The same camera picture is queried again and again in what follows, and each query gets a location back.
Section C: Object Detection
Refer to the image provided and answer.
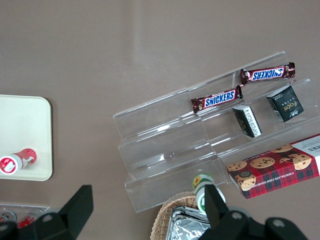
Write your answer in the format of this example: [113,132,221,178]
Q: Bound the Snickers chocolate bar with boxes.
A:
[191,85,243,113]
[239,61,296,87]

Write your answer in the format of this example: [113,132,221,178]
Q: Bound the red yogurt cup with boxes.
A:
[0,147,38,175]

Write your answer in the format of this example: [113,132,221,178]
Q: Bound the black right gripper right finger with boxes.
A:
[197,185,253,240]

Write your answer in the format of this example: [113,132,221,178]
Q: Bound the clear acrylic stepped shelf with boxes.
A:
[112,51,320,213]

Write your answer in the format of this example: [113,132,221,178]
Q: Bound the light wicker basket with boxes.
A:
[150,191,211,240]

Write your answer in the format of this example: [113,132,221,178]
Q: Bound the clear acrylic bottle rack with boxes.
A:
[0,202,52,226]

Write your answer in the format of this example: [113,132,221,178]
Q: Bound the red tartan cookie box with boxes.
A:
[226,133,320,200]

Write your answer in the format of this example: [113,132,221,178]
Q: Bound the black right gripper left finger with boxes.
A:
[17,184,94,240]

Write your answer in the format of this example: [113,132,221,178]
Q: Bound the small black box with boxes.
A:
[266,84,305,123]
[232,104,263,138]

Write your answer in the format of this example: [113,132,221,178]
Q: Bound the foil food container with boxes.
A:
[170,206,212,240]
[179,206,209,221]

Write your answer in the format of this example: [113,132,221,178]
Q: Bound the beige plastic tray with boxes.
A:
[0,94,53,181]

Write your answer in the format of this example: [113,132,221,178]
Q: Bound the green lidded white jar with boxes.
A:
[191,174,227,217]

